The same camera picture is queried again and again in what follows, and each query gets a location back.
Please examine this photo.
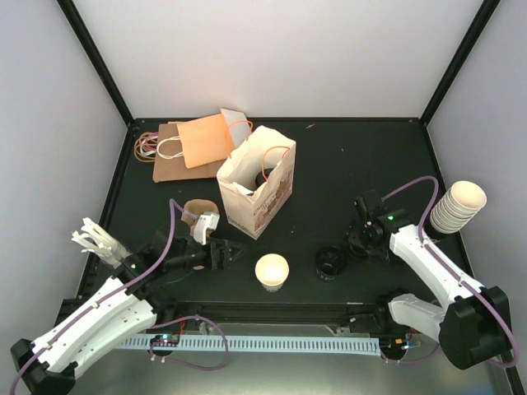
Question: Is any black plastic cup lid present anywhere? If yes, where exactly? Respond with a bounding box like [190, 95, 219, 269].
[345, 241, 374, 261]

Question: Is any single paper coffee cup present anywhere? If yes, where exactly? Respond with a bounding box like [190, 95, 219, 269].
[254, 253, 289, 292]

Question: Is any brown pulp cup carrier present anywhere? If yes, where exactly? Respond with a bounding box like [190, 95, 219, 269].
[181, 199, 219, 228]

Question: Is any printed white paper bag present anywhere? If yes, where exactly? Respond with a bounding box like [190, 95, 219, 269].
[217, 126, 296, 239]

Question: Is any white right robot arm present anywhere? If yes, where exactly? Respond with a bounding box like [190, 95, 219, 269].
[347, 190, 514, 369]

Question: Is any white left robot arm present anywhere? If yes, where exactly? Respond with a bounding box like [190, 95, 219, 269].
[9, 236, 245, 394]

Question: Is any stack of paper cups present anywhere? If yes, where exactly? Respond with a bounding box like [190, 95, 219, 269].
[430, 180, 487, 235]

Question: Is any orange kraft paper bag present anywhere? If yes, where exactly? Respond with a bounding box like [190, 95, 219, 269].
[177, 108, 254, 169]

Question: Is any brown kraft paper bag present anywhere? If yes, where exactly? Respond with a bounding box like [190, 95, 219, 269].
[136, 123, 243, 184]

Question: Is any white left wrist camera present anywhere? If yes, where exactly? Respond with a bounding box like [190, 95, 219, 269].
[191, 211, 220, 245]

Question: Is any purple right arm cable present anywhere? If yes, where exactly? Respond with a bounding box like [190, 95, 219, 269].
[380, 176, 521, 368]

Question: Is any white slotted cable rail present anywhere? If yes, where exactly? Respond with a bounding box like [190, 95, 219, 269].
[117, 333, 380, 357]

